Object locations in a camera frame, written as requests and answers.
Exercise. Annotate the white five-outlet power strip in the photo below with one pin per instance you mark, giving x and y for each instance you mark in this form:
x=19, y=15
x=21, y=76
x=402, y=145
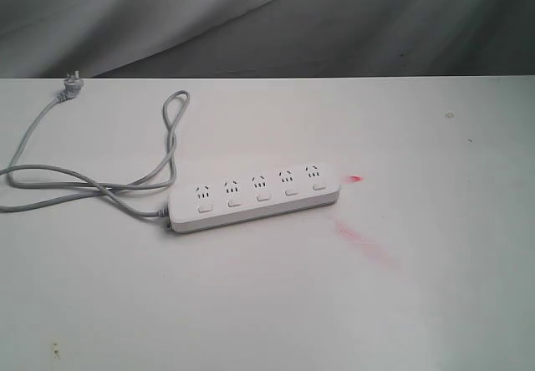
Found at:
x=230, y=199

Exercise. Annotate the grey wall plug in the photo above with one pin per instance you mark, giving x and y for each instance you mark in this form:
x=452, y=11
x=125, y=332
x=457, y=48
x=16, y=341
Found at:
x=73, y=85

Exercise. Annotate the grey backdrop cloth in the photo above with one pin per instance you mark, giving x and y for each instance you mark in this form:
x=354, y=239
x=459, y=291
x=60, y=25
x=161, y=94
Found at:
x=265, y=38

